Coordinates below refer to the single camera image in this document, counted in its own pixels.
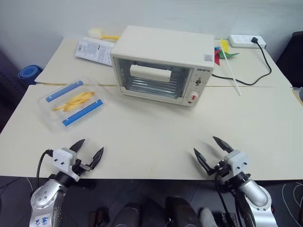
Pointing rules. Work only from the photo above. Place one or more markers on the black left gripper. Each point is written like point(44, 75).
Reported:
point(77, 166)

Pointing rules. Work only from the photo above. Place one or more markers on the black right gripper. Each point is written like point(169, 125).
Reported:
point(223, 171)

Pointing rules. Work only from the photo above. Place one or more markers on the clear container with blue clips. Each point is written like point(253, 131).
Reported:
point(53, 119)

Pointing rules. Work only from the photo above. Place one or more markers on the cream toaster oven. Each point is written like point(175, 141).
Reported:
point(161, 47)

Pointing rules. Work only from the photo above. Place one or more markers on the blue container clip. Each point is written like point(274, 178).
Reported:
point(64, 90)
point(82, 112)

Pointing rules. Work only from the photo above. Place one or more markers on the yellow french fries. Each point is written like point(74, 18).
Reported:
point(74, 102)

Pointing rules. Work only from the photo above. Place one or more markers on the dark rounded shape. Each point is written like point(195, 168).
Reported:
point(127, 215)

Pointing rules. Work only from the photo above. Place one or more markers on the colourful pinwheel white stick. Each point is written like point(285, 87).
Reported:
point(228, 59)

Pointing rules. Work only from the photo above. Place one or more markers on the printed white instruction booklet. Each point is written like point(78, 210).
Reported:
point(94, 49)

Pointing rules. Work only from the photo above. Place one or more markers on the dark cabinet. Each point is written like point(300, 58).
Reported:
point(8, 85)

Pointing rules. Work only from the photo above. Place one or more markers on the white power strip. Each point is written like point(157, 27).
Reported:
point(239, 41)

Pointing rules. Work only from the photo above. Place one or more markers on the black power plug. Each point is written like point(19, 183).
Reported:
point(255, 40)

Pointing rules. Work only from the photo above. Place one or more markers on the black chair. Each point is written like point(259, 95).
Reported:
point(292, 61)

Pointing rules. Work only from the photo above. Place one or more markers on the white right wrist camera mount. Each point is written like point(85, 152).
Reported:
point(236, 162)

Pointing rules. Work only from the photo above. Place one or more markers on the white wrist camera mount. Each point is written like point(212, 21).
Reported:
point(236, 162)
point(62, 160)

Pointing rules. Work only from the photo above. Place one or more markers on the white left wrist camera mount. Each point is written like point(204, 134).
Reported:
point(62, 160)

